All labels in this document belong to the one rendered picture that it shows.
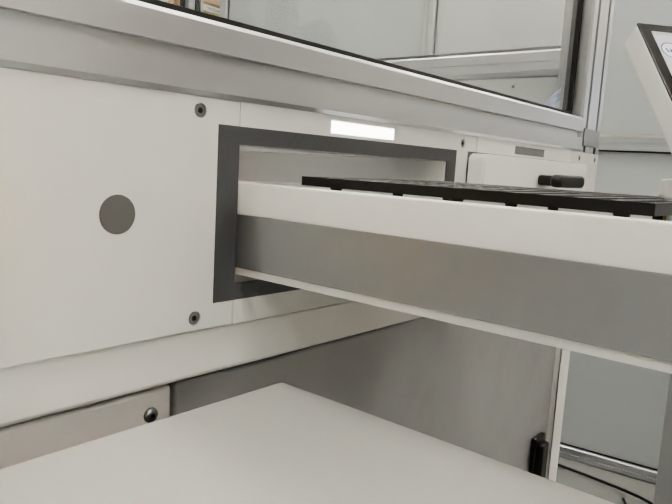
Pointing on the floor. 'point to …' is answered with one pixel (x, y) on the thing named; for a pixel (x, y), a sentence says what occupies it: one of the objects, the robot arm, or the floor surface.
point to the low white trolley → (275, 462)
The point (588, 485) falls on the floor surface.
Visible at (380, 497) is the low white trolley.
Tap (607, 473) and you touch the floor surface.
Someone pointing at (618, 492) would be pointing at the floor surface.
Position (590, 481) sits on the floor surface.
